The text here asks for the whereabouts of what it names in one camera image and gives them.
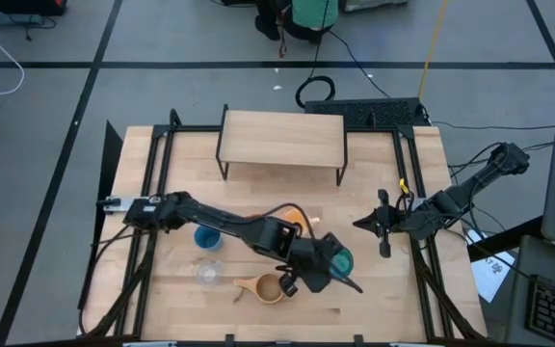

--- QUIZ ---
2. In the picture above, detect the yellow hanging cable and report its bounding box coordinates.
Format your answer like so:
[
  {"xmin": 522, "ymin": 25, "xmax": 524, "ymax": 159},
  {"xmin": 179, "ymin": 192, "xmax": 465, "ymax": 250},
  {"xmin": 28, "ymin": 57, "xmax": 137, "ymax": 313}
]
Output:
[{"xmin": 417, "ymin": 0, "xmax": 451, "ymax": 100}]

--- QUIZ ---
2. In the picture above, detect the black metal table frame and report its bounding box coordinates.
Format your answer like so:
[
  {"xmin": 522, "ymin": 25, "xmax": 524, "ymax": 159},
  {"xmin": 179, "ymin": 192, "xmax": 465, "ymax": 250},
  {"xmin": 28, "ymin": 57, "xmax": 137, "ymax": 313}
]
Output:
[{"xmin": 77, "ymin": 108, "xmax": 489, "ymax": 347}]

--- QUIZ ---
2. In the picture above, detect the wooden kuksa cup with strap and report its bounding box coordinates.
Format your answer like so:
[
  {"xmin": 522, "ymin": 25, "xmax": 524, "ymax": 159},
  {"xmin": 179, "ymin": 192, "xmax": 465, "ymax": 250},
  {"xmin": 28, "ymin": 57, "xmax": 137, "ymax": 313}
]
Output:
[{"xmin": 232, "ymin": 273, "xmax": 287, "ymax": 306}]

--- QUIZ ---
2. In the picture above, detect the thin black floor cable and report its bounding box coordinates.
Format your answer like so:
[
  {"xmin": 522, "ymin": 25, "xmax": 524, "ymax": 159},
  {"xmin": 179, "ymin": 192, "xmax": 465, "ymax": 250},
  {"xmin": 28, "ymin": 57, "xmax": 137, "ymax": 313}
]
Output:
[
  {"xmin": 430, "ymin": 120, "xmax": 555, "ymax": 131},
  {"xmin": 328, "ymin": 28, "xmax": 393, "ymax": 100}
]

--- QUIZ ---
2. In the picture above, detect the teal faceted plastic tumbler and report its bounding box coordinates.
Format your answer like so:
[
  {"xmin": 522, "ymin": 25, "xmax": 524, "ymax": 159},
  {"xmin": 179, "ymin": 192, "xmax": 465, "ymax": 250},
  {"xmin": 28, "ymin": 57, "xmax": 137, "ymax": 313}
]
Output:
[{"xmin": 330, "ymin": 246, "xmax": 356, "ymax": 281}]

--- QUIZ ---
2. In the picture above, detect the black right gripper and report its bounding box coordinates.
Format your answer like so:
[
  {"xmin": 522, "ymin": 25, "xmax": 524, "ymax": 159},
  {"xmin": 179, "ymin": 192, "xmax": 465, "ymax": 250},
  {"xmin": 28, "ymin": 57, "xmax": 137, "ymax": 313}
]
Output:
[{"xmin": 353, "ymin": 189, "xmax": 436, "ymax": 259}]

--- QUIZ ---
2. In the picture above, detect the white paper sheet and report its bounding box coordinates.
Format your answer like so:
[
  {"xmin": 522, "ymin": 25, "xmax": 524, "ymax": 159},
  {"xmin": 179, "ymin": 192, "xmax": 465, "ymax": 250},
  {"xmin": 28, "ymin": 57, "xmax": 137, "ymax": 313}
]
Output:
[{"xmin": 464, "ymin": 228, "xmax": 517, "ymax": 304}]

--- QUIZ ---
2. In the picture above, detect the person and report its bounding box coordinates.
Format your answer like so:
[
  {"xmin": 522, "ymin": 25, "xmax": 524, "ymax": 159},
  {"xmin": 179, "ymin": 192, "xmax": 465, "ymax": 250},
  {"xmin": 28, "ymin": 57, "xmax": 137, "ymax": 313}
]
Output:
[{"xmin": 253, "ymin": 0, "xmax": 340, "ymax": 44}]

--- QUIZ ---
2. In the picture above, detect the black coiled cable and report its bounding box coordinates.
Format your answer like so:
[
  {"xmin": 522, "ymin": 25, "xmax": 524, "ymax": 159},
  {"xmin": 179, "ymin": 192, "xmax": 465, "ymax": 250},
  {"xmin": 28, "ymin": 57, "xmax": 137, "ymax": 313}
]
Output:
[{"xmin": 295, "ymin": 75, "xmax": 336, "ymax": 110}]

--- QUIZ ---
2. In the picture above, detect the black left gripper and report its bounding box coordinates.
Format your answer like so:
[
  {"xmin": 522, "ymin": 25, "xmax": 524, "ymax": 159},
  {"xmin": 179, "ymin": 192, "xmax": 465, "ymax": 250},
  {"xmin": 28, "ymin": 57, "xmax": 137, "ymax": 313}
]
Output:
[{"xmin": 277, "ymin": 233, "xmax": 364, "ymax": 298}]

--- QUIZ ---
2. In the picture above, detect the orange mug with handle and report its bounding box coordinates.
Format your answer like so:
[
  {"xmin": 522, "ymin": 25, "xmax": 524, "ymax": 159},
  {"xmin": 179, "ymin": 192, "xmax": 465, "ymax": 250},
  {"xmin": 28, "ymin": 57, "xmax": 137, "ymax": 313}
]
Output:
[{"xmin": 281, "ymin": 204, "xmax": 321, "ymax": 237}]

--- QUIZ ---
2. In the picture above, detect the blue plastic cup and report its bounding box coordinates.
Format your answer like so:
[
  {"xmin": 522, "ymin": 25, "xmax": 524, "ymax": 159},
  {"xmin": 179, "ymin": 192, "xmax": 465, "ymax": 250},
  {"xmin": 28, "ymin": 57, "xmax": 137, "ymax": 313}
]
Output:
[{"xmin": 194, "ymin": 224, "xmax": 224, "ymax": 253}]

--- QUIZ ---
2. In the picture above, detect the black vented computer case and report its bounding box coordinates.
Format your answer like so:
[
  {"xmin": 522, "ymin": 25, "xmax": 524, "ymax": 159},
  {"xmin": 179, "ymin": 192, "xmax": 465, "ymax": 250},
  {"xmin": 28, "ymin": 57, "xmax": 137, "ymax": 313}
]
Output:
[{"xmin": 304, "ymin": 97, "xmax": 428, "ymax": 129}]

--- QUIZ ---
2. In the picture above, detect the wooden shelf with black legs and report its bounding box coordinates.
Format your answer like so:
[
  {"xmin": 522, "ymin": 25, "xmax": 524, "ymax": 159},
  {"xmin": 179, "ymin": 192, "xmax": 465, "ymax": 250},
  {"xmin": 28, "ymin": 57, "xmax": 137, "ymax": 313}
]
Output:
[{"xmin": 215, "ymin": 104, "xmax": 349, "ymax": 188}]

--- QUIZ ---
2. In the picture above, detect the black and red box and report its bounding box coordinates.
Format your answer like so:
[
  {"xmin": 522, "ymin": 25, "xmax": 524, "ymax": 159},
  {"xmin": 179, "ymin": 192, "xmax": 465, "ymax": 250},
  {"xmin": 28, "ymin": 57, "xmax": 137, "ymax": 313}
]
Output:
[{"xmin": 0, "ymin": 0, "xmax": 69, "ymax": 16}]

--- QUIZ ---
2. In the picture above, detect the clear plastic cup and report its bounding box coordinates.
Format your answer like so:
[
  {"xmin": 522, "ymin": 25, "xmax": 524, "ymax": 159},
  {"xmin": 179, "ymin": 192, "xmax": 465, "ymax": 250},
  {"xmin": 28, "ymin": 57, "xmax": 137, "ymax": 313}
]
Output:
[{"xmin": 193, "ymin": 259, "xmax": 225, "ymax": 289}]

